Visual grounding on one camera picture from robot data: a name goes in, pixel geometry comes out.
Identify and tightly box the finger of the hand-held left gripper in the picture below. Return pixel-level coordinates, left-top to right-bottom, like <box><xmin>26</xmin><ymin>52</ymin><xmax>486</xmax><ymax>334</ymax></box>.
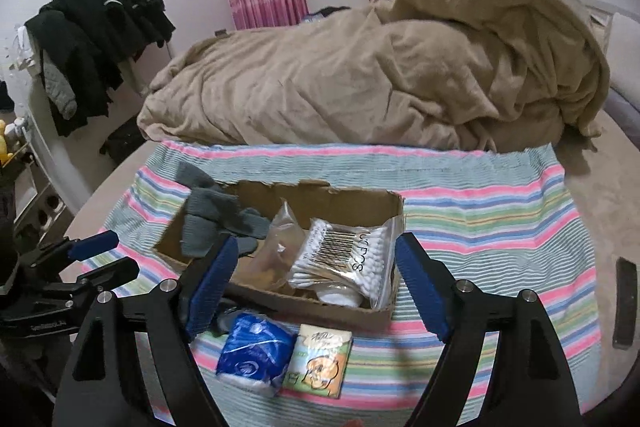
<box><xmin>42</xmin><ymin>257</ymin><xmax>141</xmax><ymax>303</ymax></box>
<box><xmin>17</xmin><ymin>229</ymin><xmax>120</xmax><ymax>278</ymax></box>

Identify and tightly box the clear plastic bag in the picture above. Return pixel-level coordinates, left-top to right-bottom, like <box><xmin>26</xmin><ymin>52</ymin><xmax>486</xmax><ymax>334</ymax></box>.
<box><xmin>257</xmin><ymin>199</ymin><xmax>313</xmax><ymax>293</ymax></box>

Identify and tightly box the grey hanging cloth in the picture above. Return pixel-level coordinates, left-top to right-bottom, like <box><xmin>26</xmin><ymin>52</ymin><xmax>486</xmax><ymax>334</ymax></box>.
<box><xmin>42</xmin><ymin>57</ymin><xmax>78</xmax><ymax>120</ymax></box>

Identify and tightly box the white round container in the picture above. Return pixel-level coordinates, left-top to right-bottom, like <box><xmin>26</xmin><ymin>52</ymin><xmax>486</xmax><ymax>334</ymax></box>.
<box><xmin>317</xmin><ymin>284</ymin><xmax>363</xmax><ymax>308</ymax></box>

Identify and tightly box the pile of black clothes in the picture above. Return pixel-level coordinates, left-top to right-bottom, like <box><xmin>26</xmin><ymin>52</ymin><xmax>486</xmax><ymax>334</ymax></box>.
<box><xmin>25</xmin><ymin>0</ymin><xmax>176</xmax><ymax>138</ymax></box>

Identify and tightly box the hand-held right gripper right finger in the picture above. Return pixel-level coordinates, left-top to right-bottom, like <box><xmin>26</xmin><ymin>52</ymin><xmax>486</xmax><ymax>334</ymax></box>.
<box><xmin>396</xmin><ymin>233</ymin><xmax>586</xmax><ymax>427</ymax></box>

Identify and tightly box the black remote control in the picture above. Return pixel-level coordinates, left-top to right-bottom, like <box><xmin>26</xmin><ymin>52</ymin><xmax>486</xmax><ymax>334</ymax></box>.
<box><xmin>612</xmin><ymin>257</ymin><xmax>637</xmax><ymax>350</ymax></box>

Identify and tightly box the yellow toy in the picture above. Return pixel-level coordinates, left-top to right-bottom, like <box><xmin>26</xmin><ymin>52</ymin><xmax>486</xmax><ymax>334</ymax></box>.
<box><xmin>0</xmin><ymin>119</ymin><xmax>13</xmax><ymax>165</ymax></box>

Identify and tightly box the beige blanket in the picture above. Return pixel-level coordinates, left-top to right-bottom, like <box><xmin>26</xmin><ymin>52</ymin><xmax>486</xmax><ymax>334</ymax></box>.
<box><xmin>137</xmin><ymin>0</ymin><xmax>611</xmax><ymax>152</ymax></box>

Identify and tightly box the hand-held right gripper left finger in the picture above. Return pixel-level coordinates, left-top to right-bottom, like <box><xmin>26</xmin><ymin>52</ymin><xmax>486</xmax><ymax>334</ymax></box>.
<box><xmin>52</xmin><ymin>234</ymin><xmax>240</xmax><ymax>427</ymax></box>

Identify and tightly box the striped pastel towel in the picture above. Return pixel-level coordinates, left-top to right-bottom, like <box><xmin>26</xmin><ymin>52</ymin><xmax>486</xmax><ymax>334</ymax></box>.
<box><xmin>82</xmin><ymin>139</ymin><xmax>601</xmax><ymax>427</ymax></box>

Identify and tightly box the white furniture panel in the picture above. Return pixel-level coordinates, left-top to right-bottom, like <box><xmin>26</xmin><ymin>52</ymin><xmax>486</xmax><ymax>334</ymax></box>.
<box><xmin>12</xmin><ymin>72</ymin><xmax>68</xmax><ymax>233</ymax></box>

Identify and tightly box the white rack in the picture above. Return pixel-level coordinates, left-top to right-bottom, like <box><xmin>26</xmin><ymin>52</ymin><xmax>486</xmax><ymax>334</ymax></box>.
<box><xmin>582</xmin><ymin>0</ymin><xmax>640</xmax><ymax>58</ymax></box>

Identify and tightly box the grey knit glove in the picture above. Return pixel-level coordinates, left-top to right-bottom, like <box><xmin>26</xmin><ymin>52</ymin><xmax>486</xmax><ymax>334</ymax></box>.
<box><xmin>180</xmin><ymin>186</ymin><xmax>271</xmax><ymax>259</ymax></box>
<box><xmin>172</xmin><ymin>159</ymin><xmax>230</xmax><ymax>196</ymax></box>

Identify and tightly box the blue tissue packet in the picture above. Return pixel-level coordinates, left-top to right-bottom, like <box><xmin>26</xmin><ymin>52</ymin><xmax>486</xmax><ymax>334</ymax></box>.
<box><xmin>216</xmin><ymin>311</ymin><xmax>297</xmax><ymax>398</ymax></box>

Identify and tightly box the brown cardboard box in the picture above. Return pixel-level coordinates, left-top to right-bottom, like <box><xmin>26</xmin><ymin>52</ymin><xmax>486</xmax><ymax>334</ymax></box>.
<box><xmin>152</xmin><ymin>179</ymin><xmax>406</xmax><ymax>335</ymax></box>

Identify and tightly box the green and orange small packet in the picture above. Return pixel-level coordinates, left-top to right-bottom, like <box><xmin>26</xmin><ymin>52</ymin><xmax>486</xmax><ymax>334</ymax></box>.
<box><xmin>281</xmin><ymin>324</ymin><xmax>353</xmax><ymax>395</ymax></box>

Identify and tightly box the dark cloth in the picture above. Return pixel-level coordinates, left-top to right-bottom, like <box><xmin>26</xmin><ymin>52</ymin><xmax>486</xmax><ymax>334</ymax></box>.
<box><xmin>100</xmin><ymin>124</ymin><xmax>146</xmax><ymax>158</ymax></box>

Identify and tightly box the bag of cotton swabs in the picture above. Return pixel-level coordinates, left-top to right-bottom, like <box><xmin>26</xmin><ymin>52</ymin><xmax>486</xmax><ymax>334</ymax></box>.
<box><xmin>285</xmin><ymin>217</ymin><xmax>403</xmax><ymax>310</ymax></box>

